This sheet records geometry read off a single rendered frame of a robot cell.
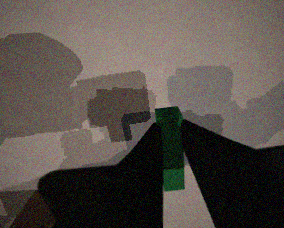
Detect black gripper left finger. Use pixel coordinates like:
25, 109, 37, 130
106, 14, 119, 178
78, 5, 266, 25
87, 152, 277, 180
37, 123, 164, 228

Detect green rectangular post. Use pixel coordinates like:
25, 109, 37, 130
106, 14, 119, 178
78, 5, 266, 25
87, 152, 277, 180
155, 106, 185, 191

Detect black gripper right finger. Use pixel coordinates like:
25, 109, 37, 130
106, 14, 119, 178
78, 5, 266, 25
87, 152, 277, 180
181, 119, 284, 228

